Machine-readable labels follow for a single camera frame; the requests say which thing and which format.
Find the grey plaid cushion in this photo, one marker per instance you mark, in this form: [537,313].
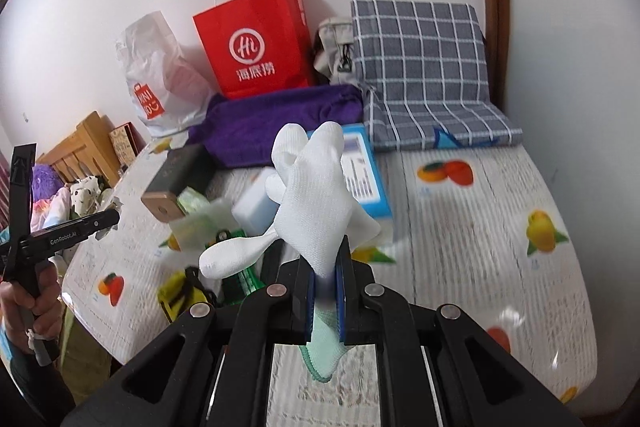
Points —
[423,73]

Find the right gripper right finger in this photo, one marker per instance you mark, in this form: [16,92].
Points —
[345,284]

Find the red paper shopping bag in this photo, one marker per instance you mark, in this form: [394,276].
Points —
[257,46]

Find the left hand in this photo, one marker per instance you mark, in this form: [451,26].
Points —
[46,308]

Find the wooden chair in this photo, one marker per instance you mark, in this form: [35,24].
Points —
[88,151]

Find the green snack packet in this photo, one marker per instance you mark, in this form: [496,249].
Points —
[234,289]

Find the green patterned tissue packet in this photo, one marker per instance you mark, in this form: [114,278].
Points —
[206,222]

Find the blue tissue pack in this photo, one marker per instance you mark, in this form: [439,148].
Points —
[361,174]

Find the beige backpack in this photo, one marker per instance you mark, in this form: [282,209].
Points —
[334,44]

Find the mint green cloth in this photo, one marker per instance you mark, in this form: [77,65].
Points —
[324,351]

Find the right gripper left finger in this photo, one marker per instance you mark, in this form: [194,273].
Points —
[303,298]

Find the brown patterned box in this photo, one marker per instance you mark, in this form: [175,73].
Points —
[126,144]

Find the dark green tea box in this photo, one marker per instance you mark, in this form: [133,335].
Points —
[189,166]

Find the white cotton glove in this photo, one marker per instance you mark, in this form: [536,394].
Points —
[316,211]

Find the yellow black pouch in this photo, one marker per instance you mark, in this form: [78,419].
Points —
[181,291]

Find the purple towel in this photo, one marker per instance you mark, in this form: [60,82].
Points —
[240,133]

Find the white Miniso plastic bag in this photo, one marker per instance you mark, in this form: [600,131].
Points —
[168,93]

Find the purple plush toy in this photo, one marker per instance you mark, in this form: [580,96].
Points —
[45,182]

